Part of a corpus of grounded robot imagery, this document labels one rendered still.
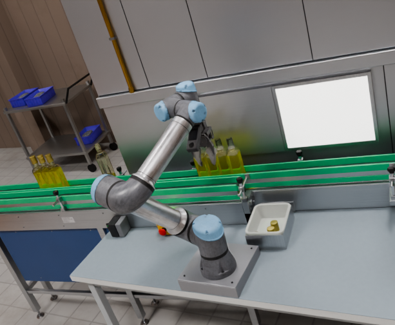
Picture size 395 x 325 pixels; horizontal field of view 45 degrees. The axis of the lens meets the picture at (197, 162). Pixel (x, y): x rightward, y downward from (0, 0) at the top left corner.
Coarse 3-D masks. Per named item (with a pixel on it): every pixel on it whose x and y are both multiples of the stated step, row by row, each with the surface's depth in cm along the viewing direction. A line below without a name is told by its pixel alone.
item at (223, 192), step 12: (156, 192) 240; (168, 192) 237; (180, 192) 235; (192, 192) 232; (204, 192) 230; (216, 192) 228; (228, 192) 226; (0, 204) 284; (12, 204) 281; (24, 204) 278; (36, 204) 274; (48, 204) 271; (72, 204) 264; (84, 204) 261; (96, 204) 258
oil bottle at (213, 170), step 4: (204, 152) 233; (204, 156) 232; (208, 156) 232; (208, 160) 233; (208, 164) 234; (212, 164) 233; (216, 164) 233; (208, 168) 235; (212, 168) 234; (216, 168) 234; (212, 172) 236; (216, 172) 235
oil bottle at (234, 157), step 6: (228, 150) 227; (234, 150) 226; (228, 156) 228; (234, 156) 227; (240, 156) 230; (228, 162) 230; (234, 162) 228; (240, 162) 230; (234, 168) 230; (240, 168) 229
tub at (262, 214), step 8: (256, 208) 224; (264, 208) 224; (272, 208) 223; (280, 208) 221; (288, 208) 216; (256, 216) 223; (264, 216) 226; (272, 216) 225; (280, 216) 223; (288, 216) 212; (248, 224) 213; (256, 224) 221; (264, 224) 222; (280, 224) 219; (248, 232) 208; (256, 232) 207; (264, 232) 205; (272, 232) 204; (280, 232) 203
